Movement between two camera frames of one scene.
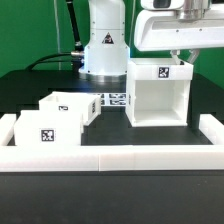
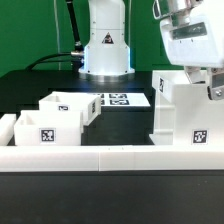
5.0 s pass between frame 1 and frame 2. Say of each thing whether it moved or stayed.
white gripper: moved
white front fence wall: stayed
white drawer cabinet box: moved
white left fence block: stayed
